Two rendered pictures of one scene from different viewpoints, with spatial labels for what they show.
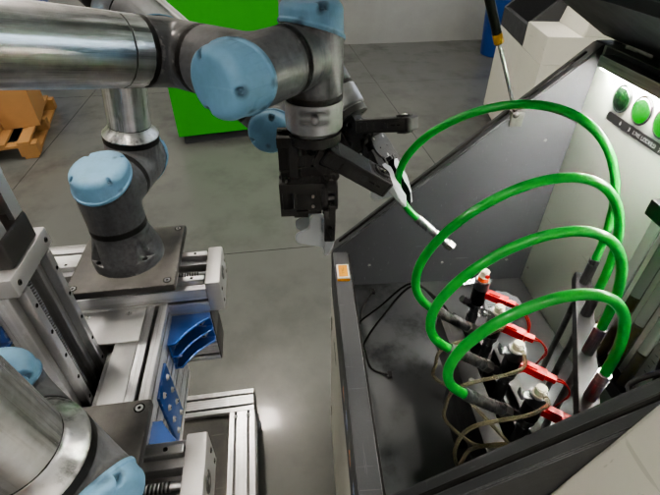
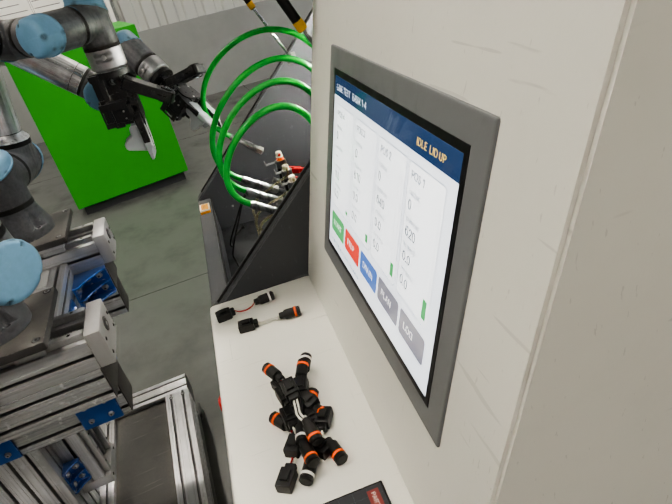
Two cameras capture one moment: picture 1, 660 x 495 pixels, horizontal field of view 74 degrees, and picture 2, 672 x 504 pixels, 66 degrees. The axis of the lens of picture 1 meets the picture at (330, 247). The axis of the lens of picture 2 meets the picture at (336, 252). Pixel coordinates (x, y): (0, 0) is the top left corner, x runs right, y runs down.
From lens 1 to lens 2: 74 cm
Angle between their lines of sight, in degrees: 9
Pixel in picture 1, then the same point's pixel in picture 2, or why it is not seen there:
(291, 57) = (70, 19)
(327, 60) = (97, 20)
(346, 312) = (207, 228)
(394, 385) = not seen: hidden behind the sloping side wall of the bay
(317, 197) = (127, 111)
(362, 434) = (216, 277)
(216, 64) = (27, 26)
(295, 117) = (92, 60)
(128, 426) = (40, 300)
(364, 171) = (151, 87)
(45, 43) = not seen: outside the picture
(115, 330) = not seen: hidden behind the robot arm
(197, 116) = (93, 183)
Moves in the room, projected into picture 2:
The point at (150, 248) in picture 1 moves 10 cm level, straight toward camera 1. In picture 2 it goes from (41, 219) to (50, 228)
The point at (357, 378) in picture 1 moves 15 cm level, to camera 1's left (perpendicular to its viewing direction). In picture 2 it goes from (213, 255) to (156, 271)
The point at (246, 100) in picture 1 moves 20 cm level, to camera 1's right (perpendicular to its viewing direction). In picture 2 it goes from (47, 41) to (155, 16)
